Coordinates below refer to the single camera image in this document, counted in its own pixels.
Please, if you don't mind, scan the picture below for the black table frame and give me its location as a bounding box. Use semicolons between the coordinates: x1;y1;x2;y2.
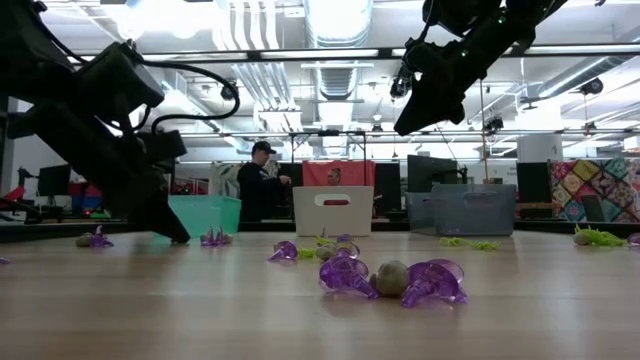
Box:
0;218;640;245

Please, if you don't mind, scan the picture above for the red plastic crate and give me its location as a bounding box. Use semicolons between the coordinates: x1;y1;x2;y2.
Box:
69;181;105;199

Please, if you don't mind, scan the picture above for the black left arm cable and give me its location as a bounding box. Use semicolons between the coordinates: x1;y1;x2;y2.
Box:
132;58;242;132

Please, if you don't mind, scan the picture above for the white plastic bin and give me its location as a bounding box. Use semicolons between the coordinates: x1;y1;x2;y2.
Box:
292;185;375;238

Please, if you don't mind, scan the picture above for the colourful patchwork quilt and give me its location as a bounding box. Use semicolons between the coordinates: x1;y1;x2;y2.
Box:
548;158;640;224

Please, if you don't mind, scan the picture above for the grey plastic bin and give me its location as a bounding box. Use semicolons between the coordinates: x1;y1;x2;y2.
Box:
405;183;518;238

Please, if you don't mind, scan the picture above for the white leaf print cloth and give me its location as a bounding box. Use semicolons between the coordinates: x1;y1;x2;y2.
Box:
208;162;241;197

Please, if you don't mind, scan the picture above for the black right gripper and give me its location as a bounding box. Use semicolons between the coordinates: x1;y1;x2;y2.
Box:
393;39;481;137

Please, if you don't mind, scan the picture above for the orange red fabric panel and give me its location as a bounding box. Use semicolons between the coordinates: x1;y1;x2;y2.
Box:
302;159;376;188

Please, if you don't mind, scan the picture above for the teal plastic bin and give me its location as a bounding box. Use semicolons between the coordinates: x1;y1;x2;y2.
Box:
167;194;243;238

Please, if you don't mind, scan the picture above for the blue plastic crate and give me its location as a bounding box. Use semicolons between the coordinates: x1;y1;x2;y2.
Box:
72;196;104;214

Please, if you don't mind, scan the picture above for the thin hanging pole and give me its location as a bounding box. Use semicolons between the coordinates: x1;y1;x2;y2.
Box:
478;79;489;182

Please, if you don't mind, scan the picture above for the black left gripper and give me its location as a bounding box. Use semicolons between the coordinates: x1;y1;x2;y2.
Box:
7;102;192;245

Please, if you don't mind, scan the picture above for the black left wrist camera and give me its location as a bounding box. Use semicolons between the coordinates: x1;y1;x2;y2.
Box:
74;41;166;121

